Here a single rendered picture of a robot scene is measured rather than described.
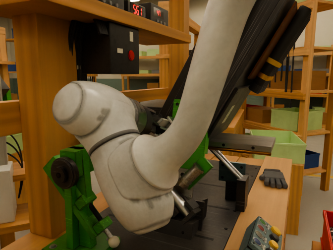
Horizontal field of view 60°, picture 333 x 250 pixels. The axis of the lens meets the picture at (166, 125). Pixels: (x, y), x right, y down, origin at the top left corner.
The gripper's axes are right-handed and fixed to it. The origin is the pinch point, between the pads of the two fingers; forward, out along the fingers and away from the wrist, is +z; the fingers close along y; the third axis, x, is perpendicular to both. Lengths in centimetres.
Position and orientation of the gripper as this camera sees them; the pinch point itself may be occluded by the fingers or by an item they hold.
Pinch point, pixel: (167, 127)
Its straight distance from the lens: 85.2
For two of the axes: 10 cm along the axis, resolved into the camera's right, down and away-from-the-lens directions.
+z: 4.1, 1.1, 9.1
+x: -7.2, 6.5, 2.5
